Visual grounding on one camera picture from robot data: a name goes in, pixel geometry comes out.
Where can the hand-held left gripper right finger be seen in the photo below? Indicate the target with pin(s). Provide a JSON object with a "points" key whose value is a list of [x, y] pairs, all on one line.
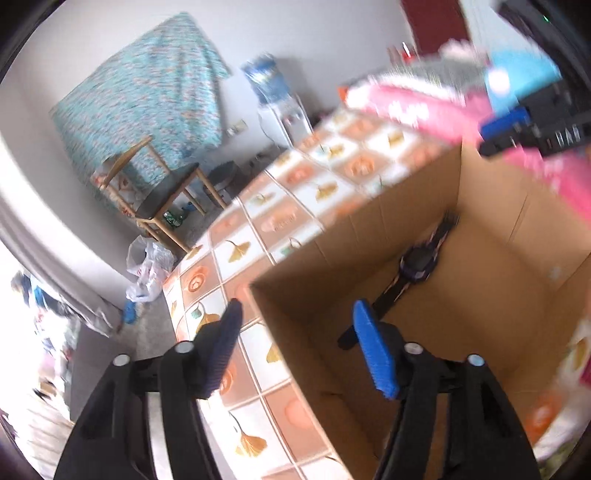
{"points": [[374, 350]]}

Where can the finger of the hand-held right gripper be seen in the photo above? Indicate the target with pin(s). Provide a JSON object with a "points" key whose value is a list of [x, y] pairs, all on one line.
{"points": [[501, 147], [503, 124]]}

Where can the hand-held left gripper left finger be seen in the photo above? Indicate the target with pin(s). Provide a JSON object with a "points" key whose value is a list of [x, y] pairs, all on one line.
{"points": [[226, 341]]}

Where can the brown cardboard box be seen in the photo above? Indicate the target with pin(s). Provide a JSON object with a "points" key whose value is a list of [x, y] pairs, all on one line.
{"points": [[485, 277]]}

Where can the light blue cloth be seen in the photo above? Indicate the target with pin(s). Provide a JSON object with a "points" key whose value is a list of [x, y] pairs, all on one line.
{"points": [[521, 74]]}

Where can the pink blanket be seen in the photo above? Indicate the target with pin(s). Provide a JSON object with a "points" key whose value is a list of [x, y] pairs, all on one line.
{"points": [[415, 108]]}

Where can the black purple wristwatch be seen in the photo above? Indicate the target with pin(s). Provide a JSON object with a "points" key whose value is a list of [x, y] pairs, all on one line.
{"points": [[418, 267]]}

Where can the white plastic bag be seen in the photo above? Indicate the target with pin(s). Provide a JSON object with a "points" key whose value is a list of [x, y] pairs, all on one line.
{"points": [[147, 267]]}

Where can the dark red door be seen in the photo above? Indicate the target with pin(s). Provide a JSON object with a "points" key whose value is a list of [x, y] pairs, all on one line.
{"points": [[434, 25]]}

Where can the wooden chair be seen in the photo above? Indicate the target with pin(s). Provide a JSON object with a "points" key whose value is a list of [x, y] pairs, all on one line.
{"points": [[161, 194]]}

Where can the dark round stool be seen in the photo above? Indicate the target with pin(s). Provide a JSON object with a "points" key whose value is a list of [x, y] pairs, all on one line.
{"points": [[221, 177]]}

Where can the white water dispenser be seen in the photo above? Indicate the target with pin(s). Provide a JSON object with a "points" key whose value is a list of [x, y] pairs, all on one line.
{"points": [[288, 122]]}

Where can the teal floral cloth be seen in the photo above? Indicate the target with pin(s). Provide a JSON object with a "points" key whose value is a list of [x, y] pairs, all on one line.
{"points": [[138, 92]]}

